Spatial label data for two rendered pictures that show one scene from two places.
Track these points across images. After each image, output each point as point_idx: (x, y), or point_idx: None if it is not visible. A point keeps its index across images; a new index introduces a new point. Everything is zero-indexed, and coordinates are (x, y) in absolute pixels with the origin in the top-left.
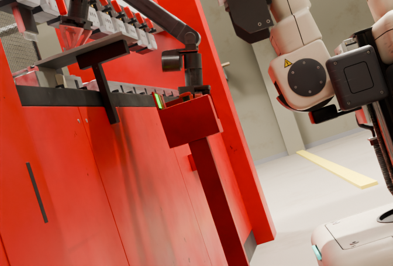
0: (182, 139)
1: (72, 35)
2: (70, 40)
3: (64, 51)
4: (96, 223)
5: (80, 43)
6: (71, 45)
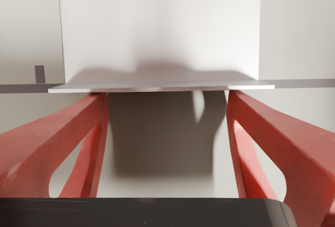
0: None
1: (273, 161)
2: (262, 116)
3: (58, 86)
4: None
5: (241, 173)
6: (83, 144)
